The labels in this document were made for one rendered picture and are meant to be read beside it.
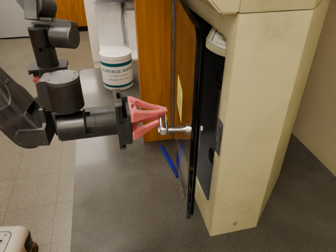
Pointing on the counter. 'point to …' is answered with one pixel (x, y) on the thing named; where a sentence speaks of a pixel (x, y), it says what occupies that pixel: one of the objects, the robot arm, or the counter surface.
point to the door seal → (198, 112)
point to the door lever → (163, 129)
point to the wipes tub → (116, 67)
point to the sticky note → (179, 98)
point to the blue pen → (169, 161)
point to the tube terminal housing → (257, 102)
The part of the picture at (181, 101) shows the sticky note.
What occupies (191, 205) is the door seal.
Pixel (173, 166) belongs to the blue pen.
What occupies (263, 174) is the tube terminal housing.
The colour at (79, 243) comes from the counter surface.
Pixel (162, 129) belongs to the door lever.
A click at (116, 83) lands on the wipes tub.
